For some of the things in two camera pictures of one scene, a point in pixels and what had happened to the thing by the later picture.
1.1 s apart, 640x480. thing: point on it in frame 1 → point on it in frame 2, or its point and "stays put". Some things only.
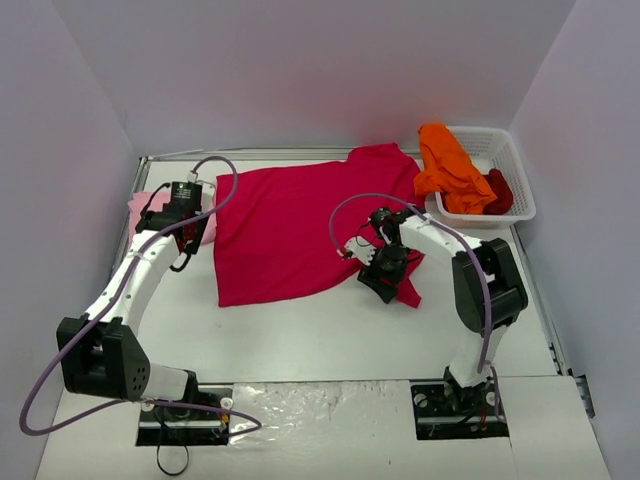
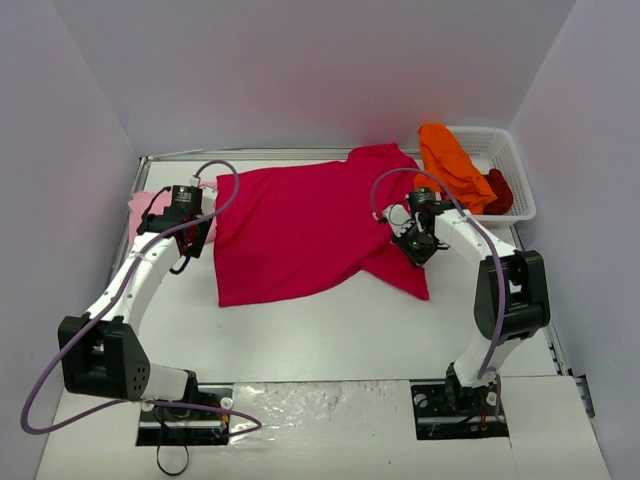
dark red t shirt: (502, 190) stays put
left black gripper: (192, 238) stays put
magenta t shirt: (280, 233) stays put
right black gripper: (379, 281) → (412, 248)
